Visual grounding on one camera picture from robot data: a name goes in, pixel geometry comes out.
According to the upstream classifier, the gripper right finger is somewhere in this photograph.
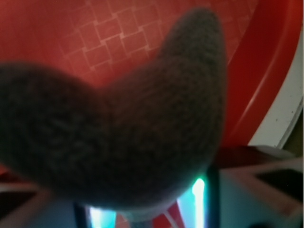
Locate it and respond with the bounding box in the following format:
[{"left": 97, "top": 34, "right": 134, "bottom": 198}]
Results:
[{"left": 208, "top": 146, "right": 304, "bottom": 228}]

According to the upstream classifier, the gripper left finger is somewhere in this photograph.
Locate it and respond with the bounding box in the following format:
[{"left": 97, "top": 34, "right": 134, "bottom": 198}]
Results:
[{"left": 0, "top": 183, "right": 86, "bottom": 228}]

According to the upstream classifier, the gray plush bunny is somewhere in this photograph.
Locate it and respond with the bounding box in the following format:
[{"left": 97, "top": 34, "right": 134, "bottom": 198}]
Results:
[{"left": 0, "top": 8, "right": 227, "bottom": 210}]

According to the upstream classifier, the red plastic tray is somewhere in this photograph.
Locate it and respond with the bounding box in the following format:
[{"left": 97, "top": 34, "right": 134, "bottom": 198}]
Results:
[{"left": 0, "top": 0, "right": 304, "bottom": 228}]

